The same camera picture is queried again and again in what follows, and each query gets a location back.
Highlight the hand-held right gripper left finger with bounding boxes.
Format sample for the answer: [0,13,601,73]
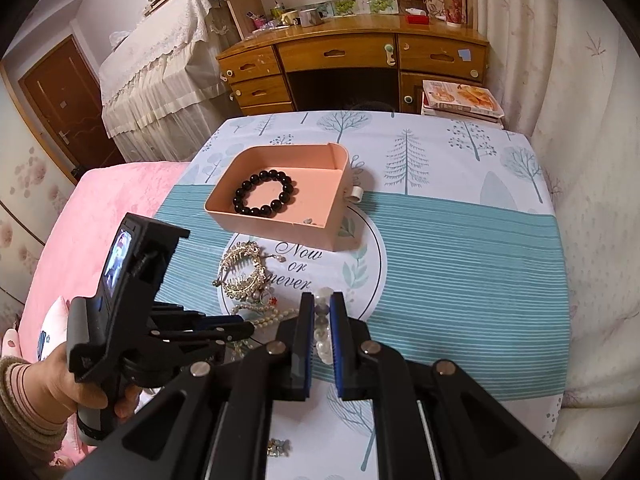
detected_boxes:
[62,292,317,480]

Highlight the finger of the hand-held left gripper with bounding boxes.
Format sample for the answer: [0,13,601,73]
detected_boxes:
[150,302,256,342]
[149,335,232,377]

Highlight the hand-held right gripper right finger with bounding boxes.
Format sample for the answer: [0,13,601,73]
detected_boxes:
[327,291,581,480]

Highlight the white bead bracelet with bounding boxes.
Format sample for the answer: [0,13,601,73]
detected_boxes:
[312,286,335,363]

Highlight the pearl necklace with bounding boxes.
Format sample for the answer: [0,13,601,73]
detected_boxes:
[227,300,301,331]

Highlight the gold hair comb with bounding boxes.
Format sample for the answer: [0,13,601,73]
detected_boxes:
[214,242,281,306]

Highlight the pink plastic tray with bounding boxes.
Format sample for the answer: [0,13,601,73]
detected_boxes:
[204,143,355,252]

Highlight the person's left hand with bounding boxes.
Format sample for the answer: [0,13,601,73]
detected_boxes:
[42,347,143,423]

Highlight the white printed pillow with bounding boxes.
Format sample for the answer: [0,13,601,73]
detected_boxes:
[34,296,68,361]

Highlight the pink blanket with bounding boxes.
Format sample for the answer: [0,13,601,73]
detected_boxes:
[17,161,193,471]

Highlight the tree print tablecloth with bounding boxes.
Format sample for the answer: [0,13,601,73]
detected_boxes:
[150,111,566,480]

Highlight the brown door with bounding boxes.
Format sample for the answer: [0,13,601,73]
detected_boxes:
[19,35,126,171]

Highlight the lace cabinet cover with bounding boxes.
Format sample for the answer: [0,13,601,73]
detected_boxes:
[97,0,241,161]

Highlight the wooden desk with drawers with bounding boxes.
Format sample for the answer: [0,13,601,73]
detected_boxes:
[216,12,490,116]

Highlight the white floral curtain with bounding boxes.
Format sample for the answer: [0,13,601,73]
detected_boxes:
[475,0,640,461]

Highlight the printed gift box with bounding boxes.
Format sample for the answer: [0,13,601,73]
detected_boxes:
[425,0,468,26]

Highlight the black bead bracelet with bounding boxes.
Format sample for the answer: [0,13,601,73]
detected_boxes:
[232,170,297,218]

